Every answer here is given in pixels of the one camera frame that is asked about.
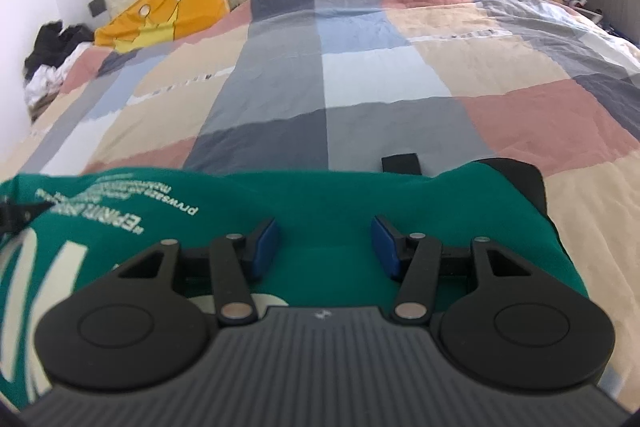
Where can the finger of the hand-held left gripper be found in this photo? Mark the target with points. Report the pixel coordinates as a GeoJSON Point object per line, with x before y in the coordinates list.
{"type": "Point", "coordinates": [12, 214]}

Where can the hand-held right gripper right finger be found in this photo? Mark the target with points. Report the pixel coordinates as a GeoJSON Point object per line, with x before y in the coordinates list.
{"type": "Point", "coordinates": [385, 252]}

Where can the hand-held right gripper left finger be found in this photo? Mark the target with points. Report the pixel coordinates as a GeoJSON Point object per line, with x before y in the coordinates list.
{"type": "Point", "coordinates": [265, 252]}

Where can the green jacket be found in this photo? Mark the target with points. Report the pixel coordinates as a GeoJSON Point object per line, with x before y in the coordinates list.
{"type": "Point", "coordinates": [325, 197]}

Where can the white clothes pile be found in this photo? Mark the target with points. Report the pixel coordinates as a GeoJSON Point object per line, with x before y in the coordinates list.
{"type": "Point", "coordinates": [47, 79]}

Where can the black clothes pile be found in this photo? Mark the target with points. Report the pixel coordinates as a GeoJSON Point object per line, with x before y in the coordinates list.
{"type": "Point", "coordinates": [55, 39]}

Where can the cardboard box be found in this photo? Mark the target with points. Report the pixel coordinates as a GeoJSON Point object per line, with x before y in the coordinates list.
{"type": "Point", "coordinates": [39, 113]}

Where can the patchwork quilt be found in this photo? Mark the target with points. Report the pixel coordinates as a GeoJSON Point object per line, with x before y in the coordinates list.
{"type": "Point", "coordinates": [350, 82]}

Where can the yellow crown pillow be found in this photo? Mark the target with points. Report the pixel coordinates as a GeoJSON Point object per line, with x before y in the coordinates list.
{"type": "Point", "coordinates": [170, 2]}

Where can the white tablet device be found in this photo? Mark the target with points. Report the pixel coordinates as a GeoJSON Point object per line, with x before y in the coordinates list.
{"type": "Point", "coordinates": [589, 13]}

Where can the blue tray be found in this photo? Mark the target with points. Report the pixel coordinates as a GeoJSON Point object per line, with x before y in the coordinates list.
{"type": "Point", "coordinates": [622, 34]}

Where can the dark wall socket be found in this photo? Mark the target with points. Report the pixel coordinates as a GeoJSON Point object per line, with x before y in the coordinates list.
{"type": "Point", "coordinates": [97, 5]}

